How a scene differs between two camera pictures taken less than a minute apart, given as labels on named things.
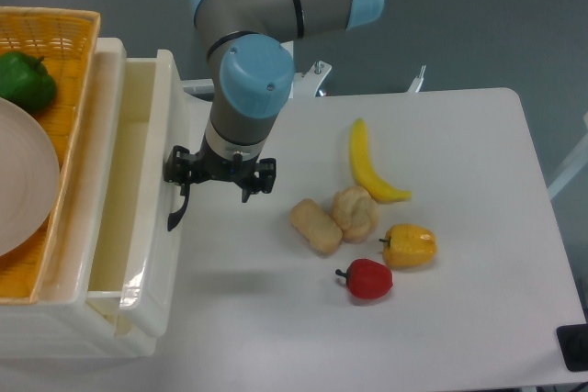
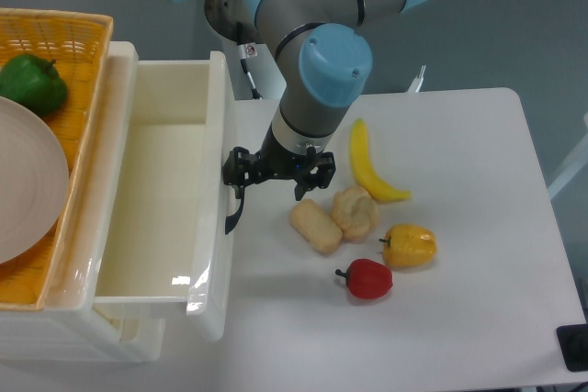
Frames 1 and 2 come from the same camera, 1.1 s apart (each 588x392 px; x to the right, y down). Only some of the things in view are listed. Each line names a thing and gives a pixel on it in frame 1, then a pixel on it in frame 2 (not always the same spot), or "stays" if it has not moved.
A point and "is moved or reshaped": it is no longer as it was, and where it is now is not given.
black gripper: x=179 y=168 -> x=313 y=168
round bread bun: x=356 y=211 stays
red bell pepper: x=367 y=279 stays
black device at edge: x=573 y=342 stays
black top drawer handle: x=175 y=217 -> x=231 y=219
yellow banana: x=365 y=173 stays
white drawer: x=140 y=263 is moved or reshaped
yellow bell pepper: x=408 y=245 stays
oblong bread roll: x=321 y=231 stays
